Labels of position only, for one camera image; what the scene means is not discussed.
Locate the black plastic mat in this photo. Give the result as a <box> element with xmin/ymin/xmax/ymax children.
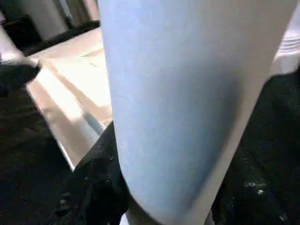
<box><xmin>0</xmin><ymin>33</ymin><xmax>300</xmax><ymax>225</ymax></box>

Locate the white plastic table top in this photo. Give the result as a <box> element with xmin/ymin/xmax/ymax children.
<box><xmin>26</xmin><ymin>27</ymin><xmax>116</xmax><ymax>172</ymax></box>

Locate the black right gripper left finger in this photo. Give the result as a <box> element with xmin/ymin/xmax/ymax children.
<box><xmin>53</xmin><ymin>119</ymin><xmax>133</xmax><ymax>225</ymax></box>

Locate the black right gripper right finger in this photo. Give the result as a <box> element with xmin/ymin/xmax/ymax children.
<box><xmin>208</xmin><ymin>70</ymin><xmax>300</xmax><ymax>225</ymax></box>

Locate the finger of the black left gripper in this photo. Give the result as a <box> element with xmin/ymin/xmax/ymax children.
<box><xmin>0</xmin><ymin>62</ymin><xmax>42</xmax><ymax>98</ymax></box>

